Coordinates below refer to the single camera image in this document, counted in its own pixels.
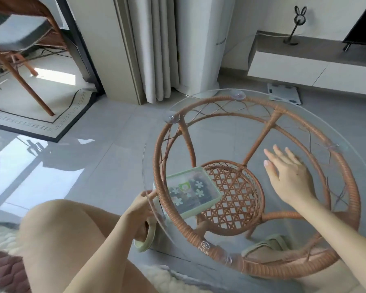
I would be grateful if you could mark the beige curtain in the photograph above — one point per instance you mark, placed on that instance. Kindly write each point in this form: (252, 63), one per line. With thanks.
(154, 45)

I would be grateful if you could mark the light green slipper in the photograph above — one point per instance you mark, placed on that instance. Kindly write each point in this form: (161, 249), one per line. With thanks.
(267, 245)

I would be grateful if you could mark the person's left fingers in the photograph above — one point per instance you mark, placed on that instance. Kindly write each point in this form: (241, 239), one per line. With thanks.
(146, 198)

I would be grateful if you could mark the clear suction cup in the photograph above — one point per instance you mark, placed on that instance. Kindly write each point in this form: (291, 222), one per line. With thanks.
(238, 95)
(228, 259)
(173, 118)
(336, 147)

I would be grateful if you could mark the maroon quilted cushion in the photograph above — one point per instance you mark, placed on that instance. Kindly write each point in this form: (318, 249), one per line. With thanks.
(6, 271)

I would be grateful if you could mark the brown rattan table frame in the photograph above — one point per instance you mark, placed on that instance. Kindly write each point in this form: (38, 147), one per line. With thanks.
(352, 198)

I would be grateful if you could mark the person's leg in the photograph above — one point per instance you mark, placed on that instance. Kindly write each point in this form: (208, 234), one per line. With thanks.
(64, 238)

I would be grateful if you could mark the white standing air conditioner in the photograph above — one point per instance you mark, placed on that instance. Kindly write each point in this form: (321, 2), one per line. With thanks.
(198, 42)

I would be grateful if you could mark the person's right middle finger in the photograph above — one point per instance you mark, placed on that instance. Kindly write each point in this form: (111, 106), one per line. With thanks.
(280, 154)

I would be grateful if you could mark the person's right forearm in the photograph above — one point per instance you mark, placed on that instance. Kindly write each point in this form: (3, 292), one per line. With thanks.
(332, 216)

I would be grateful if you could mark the white and grey media cabinet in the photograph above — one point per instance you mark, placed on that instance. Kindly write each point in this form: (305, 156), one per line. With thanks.
(311, 64)

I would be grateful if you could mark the person's left forearm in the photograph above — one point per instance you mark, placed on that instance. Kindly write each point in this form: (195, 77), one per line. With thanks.
(106, 256)

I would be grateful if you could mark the grey rug with dark border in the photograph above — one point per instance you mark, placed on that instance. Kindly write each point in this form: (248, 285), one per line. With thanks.
(33, 126)

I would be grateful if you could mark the person's right thumb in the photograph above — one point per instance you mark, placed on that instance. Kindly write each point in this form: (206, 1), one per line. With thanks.
(270, 172)

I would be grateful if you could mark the black bunny ornament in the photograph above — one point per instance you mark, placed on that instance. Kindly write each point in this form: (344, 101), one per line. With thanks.
(296, 24)

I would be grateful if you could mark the person's right hand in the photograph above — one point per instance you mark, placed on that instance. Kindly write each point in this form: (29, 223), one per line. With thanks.
(294, 183)

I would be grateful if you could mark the white bathroom scale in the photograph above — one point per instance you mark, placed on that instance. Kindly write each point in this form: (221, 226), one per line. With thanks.
(284, 93)

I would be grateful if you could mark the rattan chair with grey cushion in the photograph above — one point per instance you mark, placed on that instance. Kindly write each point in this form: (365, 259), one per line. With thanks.
(16, 32)

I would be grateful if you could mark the white fluffy blanket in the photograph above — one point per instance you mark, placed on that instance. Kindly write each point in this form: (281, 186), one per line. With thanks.
(0, 238)

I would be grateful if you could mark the green box with clear lid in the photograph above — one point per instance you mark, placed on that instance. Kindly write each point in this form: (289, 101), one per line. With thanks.
(190, 190)

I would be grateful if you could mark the round glass table top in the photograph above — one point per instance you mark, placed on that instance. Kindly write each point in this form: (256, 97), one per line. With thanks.
(323, 112)

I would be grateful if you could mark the black television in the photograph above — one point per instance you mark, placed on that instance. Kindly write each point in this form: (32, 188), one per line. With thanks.
(364, 24)

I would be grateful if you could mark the person's right little finger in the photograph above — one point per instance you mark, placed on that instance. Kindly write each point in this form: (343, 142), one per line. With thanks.
(302, 165)

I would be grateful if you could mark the black door frame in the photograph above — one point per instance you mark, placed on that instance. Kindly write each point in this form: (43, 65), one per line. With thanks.
(79, 42)

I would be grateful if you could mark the person's left hand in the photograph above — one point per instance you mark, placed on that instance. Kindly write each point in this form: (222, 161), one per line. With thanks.
(138, 215)

